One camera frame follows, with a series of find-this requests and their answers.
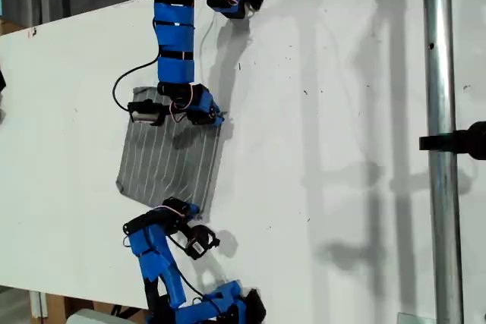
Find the white table leg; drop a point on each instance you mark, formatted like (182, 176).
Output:
(38, 305)

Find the black post clamp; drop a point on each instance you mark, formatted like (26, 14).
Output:
(455, 141)

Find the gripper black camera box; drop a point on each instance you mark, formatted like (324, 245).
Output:
(201, 242)

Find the white box under table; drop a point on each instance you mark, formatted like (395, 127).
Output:
(98, 317)

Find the grey white-striped towel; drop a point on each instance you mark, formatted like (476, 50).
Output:
(167, 164)

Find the gripper grey camera box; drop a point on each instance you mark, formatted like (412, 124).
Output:
(142, 112)

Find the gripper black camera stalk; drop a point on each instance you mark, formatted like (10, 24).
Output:
(178, 241)
(161, 116)

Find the steel post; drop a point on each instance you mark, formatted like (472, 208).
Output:
(440, 73)

